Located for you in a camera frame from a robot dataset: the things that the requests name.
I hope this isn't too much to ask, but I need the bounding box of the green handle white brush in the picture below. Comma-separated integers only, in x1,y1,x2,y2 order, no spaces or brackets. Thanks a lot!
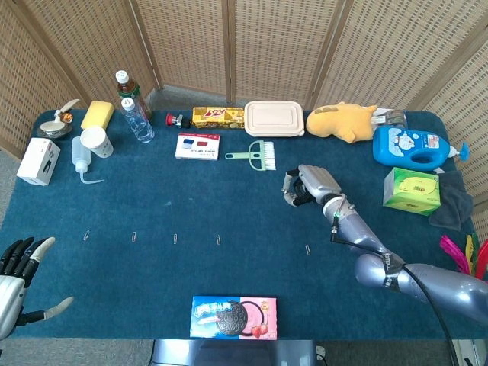
224,140,277,172

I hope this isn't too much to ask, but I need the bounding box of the white box red blue print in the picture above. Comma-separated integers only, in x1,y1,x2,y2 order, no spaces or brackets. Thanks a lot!
175,132,221,161

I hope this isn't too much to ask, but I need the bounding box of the dark grey cloth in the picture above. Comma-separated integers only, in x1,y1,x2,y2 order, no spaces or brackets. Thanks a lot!
429,170,474,232

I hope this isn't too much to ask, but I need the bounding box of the green label tea bottle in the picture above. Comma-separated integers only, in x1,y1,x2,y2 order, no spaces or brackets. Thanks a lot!
115,69,153,121

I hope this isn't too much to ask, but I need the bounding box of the green tissue box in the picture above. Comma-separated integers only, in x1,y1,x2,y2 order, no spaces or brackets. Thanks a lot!
383,166,442,217

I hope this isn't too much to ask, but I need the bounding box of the translucent squeeze wash bottle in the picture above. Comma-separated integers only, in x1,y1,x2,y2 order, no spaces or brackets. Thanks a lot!
71,136,105,185

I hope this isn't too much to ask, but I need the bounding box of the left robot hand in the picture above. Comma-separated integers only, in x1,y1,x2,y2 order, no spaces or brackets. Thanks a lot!
0,236,75,340

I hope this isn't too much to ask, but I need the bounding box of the grey robot torso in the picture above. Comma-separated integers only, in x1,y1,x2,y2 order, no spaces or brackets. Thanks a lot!
150,338,317,366

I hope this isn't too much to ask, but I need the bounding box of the yellow biscuit pack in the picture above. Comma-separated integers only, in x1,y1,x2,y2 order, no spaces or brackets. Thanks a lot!
191,106,246,130

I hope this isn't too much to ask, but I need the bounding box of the Oreo strawberry cookie box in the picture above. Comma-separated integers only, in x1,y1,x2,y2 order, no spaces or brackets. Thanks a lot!
189,295,278,340

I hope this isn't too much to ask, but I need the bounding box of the colourful feather shuttlecock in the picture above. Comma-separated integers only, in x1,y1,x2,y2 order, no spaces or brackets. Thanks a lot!
440,233,488,281

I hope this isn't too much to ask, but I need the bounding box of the white product box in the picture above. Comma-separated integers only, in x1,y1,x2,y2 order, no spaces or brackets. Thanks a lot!
16,137,61,187

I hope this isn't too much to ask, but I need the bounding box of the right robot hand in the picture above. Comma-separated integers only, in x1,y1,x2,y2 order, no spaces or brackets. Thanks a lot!
281,164,342,208

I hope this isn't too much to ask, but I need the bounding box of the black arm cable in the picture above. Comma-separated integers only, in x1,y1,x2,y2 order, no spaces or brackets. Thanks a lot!
329,196,458,366

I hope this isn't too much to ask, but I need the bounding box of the beige lidded lunch box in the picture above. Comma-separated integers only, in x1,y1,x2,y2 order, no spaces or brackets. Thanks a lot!
243,100,306,137

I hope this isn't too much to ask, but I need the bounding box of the red emergency stop button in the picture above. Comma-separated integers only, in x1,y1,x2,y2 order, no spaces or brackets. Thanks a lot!
165,112,191,129

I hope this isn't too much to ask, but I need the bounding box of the blue detergent bottle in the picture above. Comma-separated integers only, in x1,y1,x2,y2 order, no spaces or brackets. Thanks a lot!
372,125,470,172

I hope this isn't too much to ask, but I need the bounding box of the yellow sponge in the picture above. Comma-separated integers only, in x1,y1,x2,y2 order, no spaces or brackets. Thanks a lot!
80,100,115,131

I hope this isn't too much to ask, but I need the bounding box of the clear plastic packet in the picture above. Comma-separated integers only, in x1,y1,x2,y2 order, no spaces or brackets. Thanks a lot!
371,108,408,129

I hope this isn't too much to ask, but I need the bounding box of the round metal tin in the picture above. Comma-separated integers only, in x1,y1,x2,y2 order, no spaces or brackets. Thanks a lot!
37,120,73,139

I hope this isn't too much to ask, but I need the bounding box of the white paper cup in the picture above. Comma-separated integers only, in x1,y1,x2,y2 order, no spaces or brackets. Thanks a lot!
79,125,114,159

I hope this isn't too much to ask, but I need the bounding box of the clear plastic water bottle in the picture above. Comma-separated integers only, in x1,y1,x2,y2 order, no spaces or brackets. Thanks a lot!
120,97,156,144

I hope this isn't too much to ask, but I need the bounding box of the blue velvet table cloth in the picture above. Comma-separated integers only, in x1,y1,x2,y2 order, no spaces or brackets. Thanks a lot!
0,109,477,340

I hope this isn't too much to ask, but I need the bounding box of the yellow plush toy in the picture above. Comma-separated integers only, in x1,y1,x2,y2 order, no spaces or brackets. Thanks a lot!
306,101,378,145

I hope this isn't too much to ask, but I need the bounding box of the wicker folding screen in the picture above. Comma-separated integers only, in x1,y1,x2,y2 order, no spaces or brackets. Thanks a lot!
0,0,488,245

